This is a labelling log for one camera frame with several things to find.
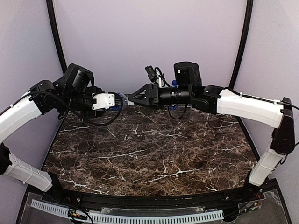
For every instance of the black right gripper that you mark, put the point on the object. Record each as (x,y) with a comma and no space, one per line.
(154,94)

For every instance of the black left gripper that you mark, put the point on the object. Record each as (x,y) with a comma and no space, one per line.
(118,100)

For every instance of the blue label Pocari bottle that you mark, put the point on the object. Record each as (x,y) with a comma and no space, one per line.
(125,102)

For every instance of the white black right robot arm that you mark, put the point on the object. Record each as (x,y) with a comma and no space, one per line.
(225,101)

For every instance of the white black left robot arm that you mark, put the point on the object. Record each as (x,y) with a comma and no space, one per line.
(74,91)

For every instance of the blue cap water bottle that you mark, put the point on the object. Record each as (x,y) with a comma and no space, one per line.
(174,105)

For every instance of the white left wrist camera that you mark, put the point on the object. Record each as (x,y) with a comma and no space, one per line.
(103,101)

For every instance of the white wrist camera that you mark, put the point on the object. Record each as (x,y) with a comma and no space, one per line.
(155,76)
(103,101)

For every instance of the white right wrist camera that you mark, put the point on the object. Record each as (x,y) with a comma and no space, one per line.
(155,76)

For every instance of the black front frame rail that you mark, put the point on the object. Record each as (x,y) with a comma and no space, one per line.
(223,200)

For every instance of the white slotted cable duct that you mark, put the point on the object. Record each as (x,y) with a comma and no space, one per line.
(122,216)

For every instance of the black left corner frame post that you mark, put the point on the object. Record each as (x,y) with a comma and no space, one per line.
(55,34)

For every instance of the black corner frame post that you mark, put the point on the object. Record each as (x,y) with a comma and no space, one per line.
(242,44)
(55,34)

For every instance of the black right corner frame post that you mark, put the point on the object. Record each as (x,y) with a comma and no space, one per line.
(242,44)

